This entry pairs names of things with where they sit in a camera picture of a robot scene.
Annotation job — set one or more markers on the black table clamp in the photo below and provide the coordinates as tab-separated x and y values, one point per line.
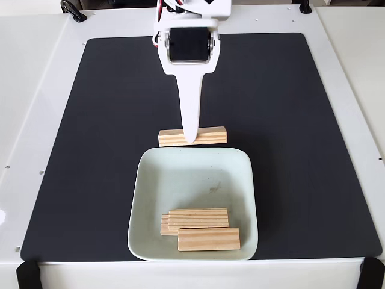
73	10
305	6

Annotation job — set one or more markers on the wooden block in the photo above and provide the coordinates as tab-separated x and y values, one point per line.
213	137
198	219
165	228
209	240

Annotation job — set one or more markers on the black table mat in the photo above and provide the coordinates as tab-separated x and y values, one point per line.
90	180

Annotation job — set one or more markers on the pale green square plate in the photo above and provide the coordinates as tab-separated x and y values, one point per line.
186	174

